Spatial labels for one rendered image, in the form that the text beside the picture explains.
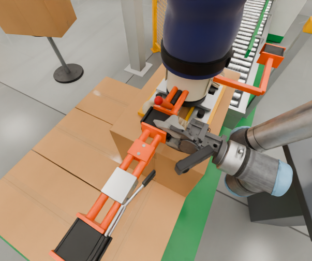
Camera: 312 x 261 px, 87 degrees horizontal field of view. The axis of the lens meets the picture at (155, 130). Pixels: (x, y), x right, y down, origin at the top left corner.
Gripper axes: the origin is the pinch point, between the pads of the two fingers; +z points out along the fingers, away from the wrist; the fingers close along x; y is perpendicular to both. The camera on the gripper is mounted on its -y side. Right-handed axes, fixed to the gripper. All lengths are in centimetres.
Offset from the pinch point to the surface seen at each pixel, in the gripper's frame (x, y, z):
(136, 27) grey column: -49, 135, 94
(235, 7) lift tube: 26.6, 21.6, -8.1
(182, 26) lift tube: 21.7, 18.3, 2.4
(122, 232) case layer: -53, -31, 2
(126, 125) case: -13.2, 4.0, 15.4
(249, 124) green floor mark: -106, 116, -58
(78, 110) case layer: -54, 19, 74
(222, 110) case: -12.7, 29.8, -17.2
